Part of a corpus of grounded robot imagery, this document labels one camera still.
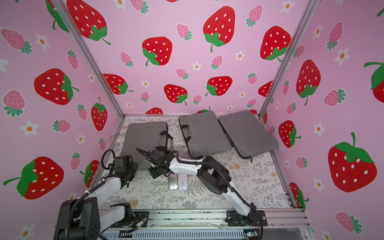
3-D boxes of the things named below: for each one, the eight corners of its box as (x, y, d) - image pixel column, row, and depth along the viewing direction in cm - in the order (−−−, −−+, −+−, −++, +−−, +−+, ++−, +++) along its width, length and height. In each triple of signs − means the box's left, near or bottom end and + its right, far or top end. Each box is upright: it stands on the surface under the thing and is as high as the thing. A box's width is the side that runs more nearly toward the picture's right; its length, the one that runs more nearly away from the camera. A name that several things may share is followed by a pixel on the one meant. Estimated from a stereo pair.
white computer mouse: (177, 191, 85) (176, 189, 83) (178, 175, 91) (178, 173, 89) (187, 191, 85) (187, 189, 83) (188, 175, 91) (188, 173, 89)
